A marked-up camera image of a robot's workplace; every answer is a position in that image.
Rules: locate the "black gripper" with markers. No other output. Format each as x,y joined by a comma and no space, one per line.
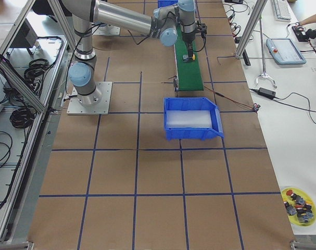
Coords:
188,38

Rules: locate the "yellow push button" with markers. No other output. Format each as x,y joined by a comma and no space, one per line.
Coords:
187,59

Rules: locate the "person forearm at desk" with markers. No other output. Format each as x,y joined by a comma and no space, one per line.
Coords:
309,20

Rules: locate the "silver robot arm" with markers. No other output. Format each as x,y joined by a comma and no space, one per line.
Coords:
166,24

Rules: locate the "blue bin with buttons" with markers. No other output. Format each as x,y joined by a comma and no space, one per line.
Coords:
165,3

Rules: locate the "yellow plate of spare buttons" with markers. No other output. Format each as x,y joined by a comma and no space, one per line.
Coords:
299,206

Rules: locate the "green conveyor belt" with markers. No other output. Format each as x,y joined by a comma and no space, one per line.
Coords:
188,73

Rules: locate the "blue empty destination bin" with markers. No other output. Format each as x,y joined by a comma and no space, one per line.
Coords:
193,103

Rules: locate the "white foam pad destination bin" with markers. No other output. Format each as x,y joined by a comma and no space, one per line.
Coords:
188,119

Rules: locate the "grey teach pendant tablet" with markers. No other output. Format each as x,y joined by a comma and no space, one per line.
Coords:
285,52

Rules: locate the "black power brick on desk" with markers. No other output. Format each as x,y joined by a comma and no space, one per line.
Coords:
266,93

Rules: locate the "white keyboard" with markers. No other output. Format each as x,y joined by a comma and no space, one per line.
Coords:
281,11

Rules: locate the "right aluminium frame post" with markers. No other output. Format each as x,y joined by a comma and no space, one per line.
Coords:
252,21

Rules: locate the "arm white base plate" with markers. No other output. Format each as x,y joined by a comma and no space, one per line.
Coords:
100,104

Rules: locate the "left aluminium frame rail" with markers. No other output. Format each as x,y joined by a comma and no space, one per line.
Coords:
19,209

